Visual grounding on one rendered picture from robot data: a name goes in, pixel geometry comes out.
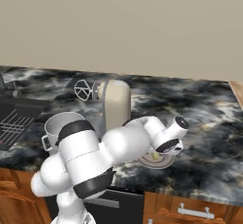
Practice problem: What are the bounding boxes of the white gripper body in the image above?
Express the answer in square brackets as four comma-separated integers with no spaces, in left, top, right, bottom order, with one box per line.
[163,140,185,156]

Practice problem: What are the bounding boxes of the cream stand mixer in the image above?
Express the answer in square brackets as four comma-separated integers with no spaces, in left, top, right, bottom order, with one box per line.
[73,79,133,135]

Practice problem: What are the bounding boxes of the grey plate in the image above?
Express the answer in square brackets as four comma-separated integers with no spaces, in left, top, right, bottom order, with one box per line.
[136,150,176,171]

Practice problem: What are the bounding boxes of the wooden drawer front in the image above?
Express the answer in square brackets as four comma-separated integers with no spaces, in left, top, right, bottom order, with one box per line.
[142,191,243,224]

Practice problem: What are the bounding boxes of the wooden side panel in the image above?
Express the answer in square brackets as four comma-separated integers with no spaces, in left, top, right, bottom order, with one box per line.
[229,80,243,111]

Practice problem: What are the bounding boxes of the wooden cupboard door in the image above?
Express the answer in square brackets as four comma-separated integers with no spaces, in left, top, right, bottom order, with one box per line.
[0,167,52,224]

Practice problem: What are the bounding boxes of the dark sink tap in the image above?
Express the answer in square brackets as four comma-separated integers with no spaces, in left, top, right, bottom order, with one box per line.
[0,72,23,100]

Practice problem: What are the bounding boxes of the white drawer handle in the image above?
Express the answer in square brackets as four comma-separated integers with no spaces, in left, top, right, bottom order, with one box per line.
[177,202,215,220]

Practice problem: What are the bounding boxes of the grey dishwasher handle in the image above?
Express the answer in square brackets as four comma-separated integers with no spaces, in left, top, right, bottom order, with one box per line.
[84,196,121,210]

